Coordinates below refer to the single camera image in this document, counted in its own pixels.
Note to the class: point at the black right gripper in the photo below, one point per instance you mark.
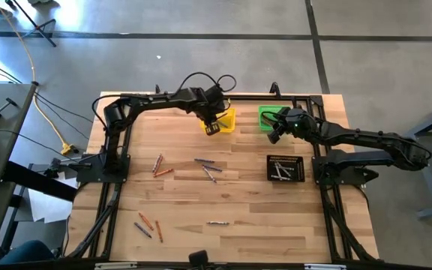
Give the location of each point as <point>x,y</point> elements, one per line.
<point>306,127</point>

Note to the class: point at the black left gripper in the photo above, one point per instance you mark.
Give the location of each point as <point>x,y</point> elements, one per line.
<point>208,107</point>

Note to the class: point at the grey-blue crayon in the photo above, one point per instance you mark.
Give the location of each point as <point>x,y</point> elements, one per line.
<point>143,230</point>
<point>222,116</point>

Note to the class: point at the blue crayon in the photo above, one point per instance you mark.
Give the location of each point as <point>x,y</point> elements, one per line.
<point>204,160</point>
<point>212,168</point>

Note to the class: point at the grey Crayola crayon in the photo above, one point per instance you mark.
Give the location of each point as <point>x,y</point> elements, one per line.
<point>218,222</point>

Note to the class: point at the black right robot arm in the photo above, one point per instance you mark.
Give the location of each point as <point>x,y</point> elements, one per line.
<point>358,135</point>

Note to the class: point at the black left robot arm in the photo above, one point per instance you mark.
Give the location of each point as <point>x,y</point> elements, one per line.
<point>152,99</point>

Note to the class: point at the yellow plastic basket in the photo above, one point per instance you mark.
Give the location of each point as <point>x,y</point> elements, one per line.
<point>232,125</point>

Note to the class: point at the green plastic basket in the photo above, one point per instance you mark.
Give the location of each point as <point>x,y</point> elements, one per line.
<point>261,112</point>

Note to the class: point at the black plastic basket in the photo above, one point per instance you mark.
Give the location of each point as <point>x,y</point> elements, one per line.
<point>299,174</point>

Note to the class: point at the grey metal table leg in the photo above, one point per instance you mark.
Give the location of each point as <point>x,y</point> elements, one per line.
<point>431,187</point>

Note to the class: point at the black handheld device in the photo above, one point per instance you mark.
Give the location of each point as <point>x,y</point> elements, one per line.
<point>199,258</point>

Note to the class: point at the black crossbeam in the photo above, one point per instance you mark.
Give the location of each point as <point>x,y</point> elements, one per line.
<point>39,180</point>

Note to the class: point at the white paper sheet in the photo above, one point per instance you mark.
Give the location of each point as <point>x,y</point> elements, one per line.
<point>47,208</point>

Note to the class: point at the black tripod stand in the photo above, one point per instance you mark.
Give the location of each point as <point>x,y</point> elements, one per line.
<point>36,26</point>

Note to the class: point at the grey side table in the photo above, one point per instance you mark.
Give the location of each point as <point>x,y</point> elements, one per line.
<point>2,138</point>

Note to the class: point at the person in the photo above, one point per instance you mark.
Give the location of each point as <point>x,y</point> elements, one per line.
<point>24,252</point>

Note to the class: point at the black aluminium table frame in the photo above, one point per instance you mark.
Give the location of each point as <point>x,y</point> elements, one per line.
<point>253,97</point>

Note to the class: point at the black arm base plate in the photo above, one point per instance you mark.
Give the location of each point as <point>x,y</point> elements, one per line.
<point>88,176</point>
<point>351,175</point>

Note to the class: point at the silver edge bracket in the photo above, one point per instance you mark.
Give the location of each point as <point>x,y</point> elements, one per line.
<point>114,266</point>
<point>324,267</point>

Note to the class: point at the black clamp mount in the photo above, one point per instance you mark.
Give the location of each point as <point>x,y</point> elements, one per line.
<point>53,167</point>

